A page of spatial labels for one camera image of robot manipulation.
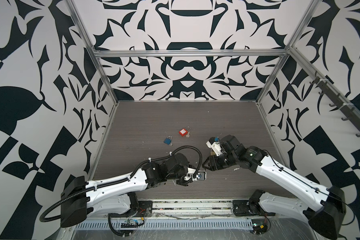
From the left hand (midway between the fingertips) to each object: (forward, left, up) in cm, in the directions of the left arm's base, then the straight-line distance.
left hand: (197, 166), depth 72 cm
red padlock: (+29, +4, -14) cm, 33 cm away
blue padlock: (+24, +15, -16) cm, 32 cm away
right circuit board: (-24, -28, -17) cm, 41 cm away
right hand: (0, -4, 0) cm, 4 cm away
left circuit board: (-20, +33, -18) cm, 42 cm away
